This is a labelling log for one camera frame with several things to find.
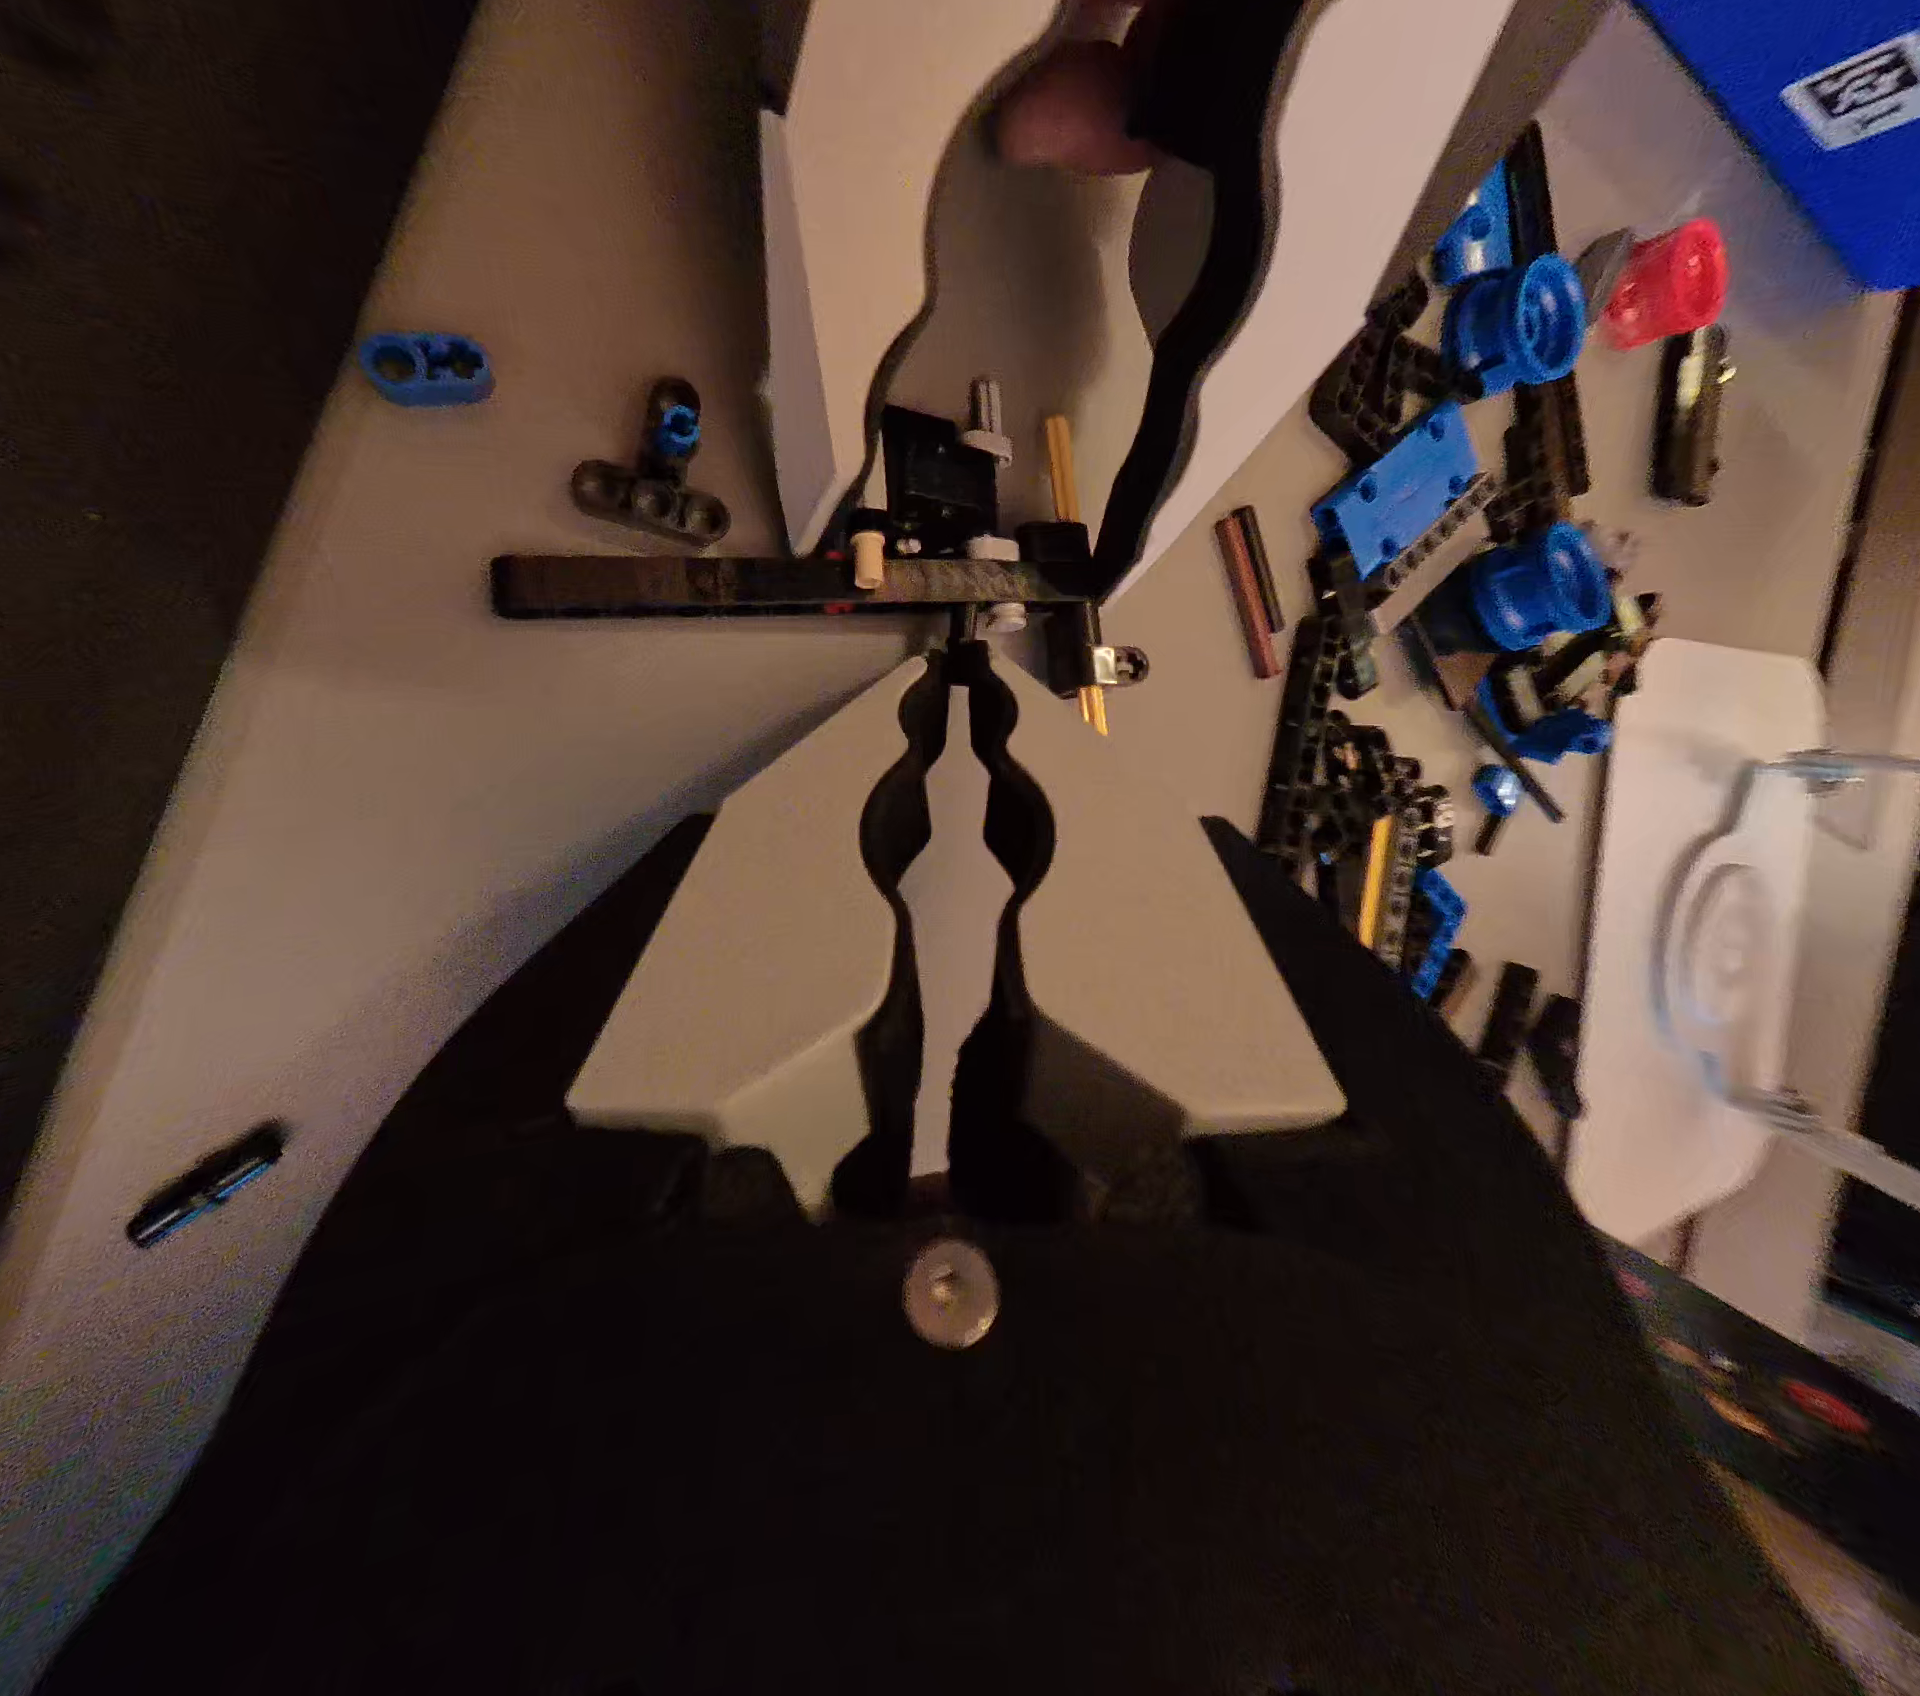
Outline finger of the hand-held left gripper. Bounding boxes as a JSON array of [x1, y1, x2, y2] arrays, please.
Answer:
[[1093, 0, 1549, 606], [757, 0, 1108, 563]]

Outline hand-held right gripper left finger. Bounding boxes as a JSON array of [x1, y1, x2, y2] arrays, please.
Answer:
[[565, 659, 951, 1223]]

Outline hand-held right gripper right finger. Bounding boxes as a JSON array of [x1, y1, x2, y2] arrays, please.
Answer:
[[969, 653, 1351, 1193]]

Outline black beam assembly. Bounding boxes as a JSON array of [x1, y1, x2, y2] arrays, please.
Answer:
[[491, 376, 1153, 740]]

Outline black T-shaped beam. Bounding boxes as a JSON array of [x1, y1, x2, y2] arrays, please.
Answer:
[[571, 376, 735, 553]]

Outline person's left hand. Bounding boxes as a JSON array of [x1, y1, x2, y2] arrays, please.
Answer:
[[991, 0, 1353, 177]]

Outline blue curved panel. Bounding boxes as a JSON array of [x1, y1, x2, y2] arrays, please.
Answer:
[[1433, 167, 1519, 283]]

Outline dark grey beam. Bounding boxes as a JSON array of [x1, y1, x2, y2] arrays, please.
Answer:
[[1381, 810, 1430, 966]]

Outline blue wheel rim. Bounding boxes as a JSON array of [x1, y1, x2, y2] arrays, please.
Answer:
[[1440, 257, 1591, 388], [1467, 520, 1620, 654]]

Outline pile of black beams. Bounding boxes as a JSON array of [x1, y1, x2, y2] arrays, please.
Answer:
[[1257, 125, 1595, 1123]]

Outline red wheel rim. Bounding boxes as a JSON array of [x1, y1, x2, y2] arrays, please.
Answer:
[[1596, 218, 1728, 353]]

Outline brown axle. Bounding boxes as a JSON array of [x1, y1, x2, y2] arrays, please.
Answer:
[[1212, 509, 1287, 681]]

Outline thin black axle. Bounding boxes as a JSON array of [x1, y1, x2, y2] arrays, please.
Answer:
[[1410, 623, 1567, 826]]

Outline blue angled panel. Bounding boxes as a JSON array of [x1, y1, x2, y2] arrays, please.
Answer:
[[1477, 676, 1616, 763]]

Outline white booklet stand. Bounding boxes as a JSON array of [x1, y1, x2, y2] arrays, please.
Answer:
[[1567, 639, 1920, 1258]]

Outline black connector pin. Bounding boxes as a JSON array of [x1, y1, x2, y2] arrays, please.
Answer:
[[127, 1126, 288, 1250]]

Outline small blue two-hole beam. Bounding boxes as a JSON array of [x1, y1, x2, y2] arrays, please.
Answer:
[[361, 335, 499, 407]]

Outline building set box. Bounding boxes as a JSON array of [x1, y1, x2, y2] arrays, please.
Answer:
[[1613, 1239, 1920, 1552]]

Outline black perforated panel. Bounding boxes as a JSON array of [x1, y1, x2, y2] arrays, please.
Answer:
[[0, 0, 572, 1218]]

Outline blue frame beam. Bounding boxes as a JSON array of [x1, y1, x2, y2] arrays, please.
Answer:
[[1402, 863, 1474, 995]]

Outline black frame subassembly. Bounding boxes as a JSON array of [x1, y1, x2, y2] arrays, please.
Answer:
[[1477, 592, 1662, 754]]

